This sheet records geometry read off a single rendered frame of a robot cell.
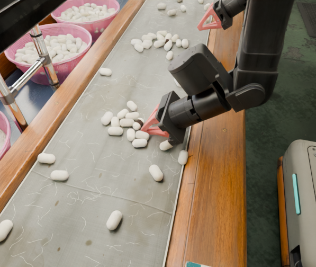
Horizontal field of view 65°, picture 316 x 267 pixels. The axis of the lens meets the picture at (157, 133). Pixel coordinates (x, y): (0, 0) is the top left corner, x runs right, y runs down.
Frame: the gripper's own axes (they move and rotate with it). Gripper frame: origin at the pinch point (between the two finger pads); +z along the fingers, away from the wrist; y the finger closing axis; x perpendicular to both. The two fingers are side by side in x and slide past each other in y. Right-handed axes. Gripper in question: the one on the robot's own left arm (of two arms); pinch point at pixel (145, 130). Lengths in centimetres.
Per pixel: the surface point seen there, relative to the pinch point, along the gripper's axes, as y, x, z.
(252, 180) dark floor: -45, 86, 16
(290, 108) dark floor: -110, 104, -5
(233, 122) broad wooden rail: -6.1, 11.5, -15.0
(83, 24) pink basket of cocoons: -44, -24, 26
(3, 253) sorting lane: 29.9, -8.8, 12.4
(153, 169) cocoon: 10.1, 2.5, -3.7
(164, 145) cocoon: 3.5, 3.2, -4.2
